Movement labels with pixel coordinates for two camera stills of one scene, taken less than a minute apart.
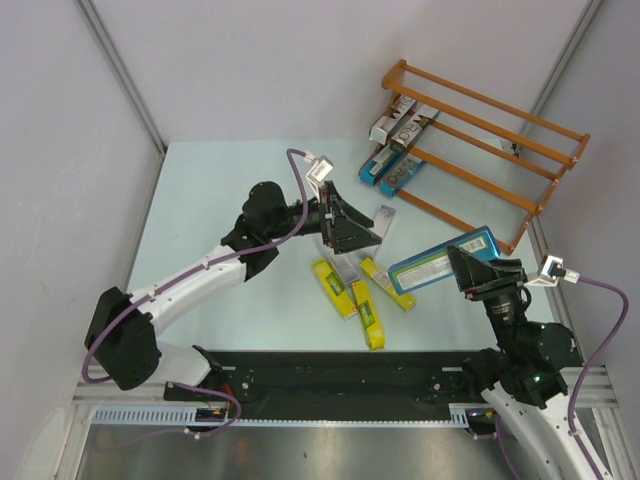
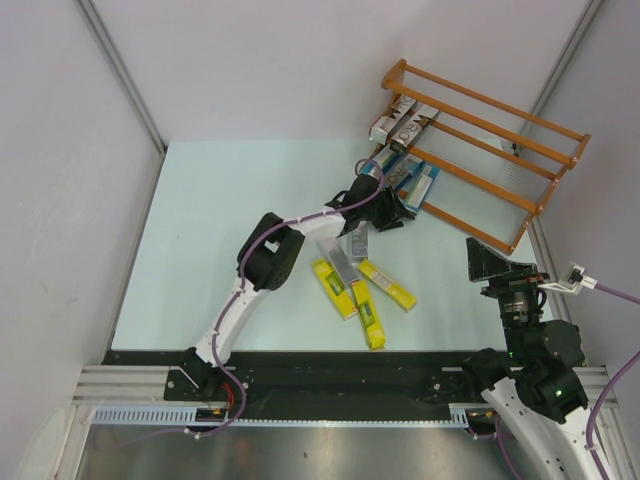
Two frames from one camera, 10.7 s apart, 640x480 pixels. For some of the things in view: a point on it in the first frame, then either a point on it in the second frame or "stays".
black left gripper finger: x=350 y=236 -> x=390 y=225
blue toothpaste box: x=436 y=263 -> x=413 y=191
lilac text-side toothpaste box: x=343 y=265 stays
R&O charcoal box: x=413 y=128 stays
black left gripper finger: x=346 y=209 -> x=398 y=204
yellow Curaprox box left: x=337 y=289 stays
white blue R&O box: x=400 y=175 stays
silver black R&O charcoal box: x=381 y=127 stays
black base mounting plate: x=342 y=385 stays
